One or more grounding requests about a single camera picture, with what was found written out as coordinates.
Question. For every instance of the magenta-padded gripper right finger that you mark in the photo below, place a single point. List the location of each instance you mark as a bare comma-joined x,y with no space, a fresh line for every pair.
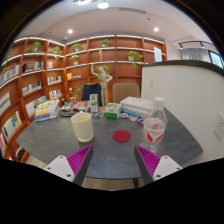
148,160

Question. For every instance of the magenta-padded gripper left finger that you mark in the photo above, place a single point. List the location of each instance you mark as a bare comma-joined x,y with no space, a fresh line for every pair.
79,160

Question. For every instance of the clear plastic water bottle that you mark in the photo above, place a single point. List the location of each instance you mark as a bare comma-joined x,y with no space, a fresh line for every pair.
153,130

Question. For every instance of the cream plastic cup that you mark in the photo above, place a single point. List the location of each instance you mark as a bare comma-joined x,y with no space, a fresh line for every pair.
82,128

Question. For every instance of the flat round red coaster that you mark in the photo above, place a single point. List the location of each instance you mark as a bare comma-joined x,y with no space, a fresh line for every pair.
122,136

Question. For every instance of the white book stack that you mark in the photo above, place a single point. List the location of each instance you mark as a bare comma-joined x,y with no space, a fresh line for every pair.
136,104

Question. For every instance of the colourful book stack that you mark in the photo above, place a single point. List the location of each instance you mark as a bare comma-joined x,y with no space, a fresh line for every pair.
46,110

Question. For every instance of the tall white green carton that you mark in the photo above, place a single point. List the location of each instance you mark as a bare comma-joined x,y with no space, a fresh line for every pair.
94,102

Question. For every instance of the green white box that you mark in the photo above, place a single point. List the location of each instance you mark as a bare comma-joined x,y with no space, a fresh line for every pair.
113,110

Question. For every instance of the dark blue chair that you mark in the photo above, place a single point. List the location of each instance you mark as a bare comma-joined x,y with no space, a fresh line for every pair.
90,90

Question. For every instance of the white partition counter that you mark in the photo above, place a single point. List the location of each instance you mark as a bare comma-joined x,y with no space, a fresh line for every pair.
186,100

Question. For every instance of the beige chair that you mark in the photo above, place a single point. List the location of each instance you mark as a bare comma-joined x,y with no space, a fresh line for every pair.
126,91

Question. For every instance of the wooden artist mannequin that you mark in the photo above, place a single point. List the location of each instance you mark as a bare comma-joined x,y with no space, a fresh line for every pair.
104,83

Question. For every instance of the round ceiling lights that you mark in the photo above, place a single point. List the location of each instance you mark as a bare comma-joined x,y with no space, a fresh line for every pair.
103,5

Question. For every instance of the wooden wall shelf unit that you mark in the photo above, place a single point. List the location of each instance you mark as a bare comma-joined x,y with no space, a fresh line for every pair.
123,70

